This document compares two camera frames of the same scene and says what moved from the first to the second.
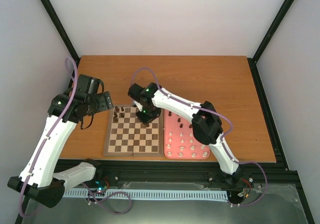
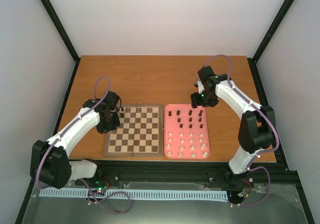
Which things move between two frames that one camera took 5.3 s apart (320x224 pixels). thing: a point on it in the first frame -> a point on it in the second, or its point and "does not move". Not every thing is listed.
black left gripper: (104, 105) -> (116, 124)
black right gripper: (148, 121) -> (196, 101)
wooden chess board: (127, 135) does not move
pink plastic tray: (180, 142) does not move
